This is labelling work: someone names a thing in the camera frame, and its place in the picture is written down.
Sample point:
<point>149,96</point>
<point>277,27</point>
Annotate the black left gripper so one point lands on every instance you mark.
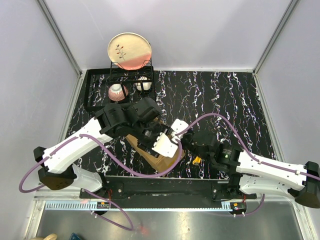
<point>148,147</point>

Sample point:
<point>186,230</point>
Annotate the brown cardboard express box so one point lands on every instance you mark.
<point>161,163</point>

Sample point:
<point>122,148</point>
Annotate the yellow utility knife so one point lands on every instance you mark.
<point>197,161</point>

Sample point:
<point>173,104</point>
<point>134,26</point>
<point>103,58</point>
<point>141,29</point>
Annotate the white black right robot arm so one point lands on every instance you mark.
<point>251,174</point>

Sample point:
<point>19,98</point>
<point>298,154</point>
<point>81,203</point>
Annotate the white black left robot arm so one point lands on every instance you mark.
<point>140,120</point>

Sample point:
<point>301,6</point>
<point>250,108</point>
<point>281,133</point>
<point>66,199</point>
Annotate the small white cup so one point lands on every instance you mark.
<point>142,84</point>

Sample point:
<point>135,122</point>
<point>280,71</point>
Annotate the pink patterned bowl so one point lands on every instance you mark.
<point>117,92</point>

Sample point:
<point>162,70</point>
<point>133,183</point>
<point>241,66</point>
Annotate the beige pink floral plate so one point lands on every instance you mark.
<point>129,51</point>

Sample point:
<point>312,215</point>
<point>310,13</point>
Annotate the dark blue tray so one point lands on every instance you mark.
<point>74,236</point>

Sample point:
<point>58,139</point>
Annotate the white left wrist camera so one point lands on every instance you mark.
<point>165,146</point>

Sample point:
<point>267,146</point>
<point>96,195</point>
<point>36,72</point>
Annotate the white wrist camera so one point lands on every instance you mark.
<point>177,127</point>
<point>165,146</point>

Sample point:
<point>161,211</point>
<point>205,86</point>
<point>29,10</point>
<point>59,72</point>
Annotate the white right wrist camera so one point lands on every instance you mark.
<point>177,127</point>

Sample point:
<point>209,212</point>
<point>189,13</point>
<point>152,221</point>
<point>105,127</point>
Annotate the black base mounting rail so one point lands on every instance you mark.
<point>123,187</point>

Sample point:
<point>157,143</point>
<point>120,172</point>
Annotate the black wire dish rack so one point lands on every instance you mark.
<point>98,81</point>

